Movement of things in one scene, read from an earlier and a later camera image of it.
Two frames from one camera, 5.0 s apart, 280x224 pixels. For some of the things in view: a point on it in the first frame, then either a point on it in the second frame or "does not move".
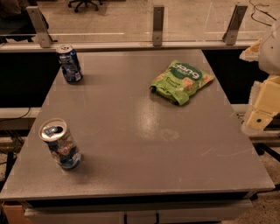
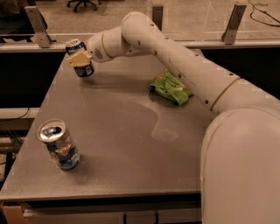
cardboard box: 15,214 does not move
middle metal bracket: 157,24 does not move
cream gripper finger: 268,104 to 79,59
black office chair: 85,2 does not move
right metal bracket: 230,35 does not move
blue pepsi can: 69,63 to 73,47
